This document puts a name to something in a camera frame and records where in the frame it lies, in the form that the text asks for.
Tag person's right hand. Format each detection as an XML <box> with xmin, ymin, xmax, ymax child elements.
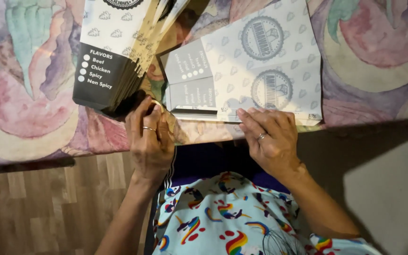
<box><xmin>236</xmin><ymin>107</ymin><xmax>302</xmax><ymax>180</ymax></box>

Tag person's left hand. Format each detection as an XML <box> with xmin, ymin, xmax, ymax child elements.
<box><xmin>125</xmin><ymin>95</ymin><xmax>175</xmax><ymax>182</ymax></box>

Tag yellowish tape roll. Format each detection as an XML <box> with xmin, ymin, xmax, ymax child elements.
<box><xmin>150</xmin><ymin>99</ymin><xmax>166</xmax><ymax>115</ymax></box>

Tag white paper bag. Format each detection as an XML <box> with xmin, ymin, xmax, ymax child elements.
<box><xmin>164</xmin><ymin>56</ymin><xmax>323</xmax><ymax>127</ymax></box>
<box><xmin>160</xmin><ymin>0</ymin><xmax>319</xmax><ymax>86</ymax></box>

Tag stack of printed paper bags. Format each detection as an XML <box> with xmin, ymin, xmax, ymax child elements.
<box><xmin>72</xmin><ymin>0</ymin><xmax>191</xmax><ymax>118</ymax></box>

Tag dark striped trousers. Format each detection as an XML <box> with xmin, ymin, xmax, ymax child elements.
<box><xmin>163</xmin><ymin>141</ymin><xmax>292</xmax><ymax>195</ymax></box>

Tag rainbow print light blue shirt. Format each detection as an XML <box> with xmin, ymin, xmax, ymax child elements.
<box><xmin>152</xmin><ymin>171</ymin><xmax>382</xmax><ymax>255</ymax></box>

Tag floral pastel tablecloth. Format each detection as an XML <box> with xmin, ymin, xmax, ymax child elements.
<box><xmin>0</xmin><ymin>0</ymin><xmax>408</xmax><ymax>169</ymax></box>

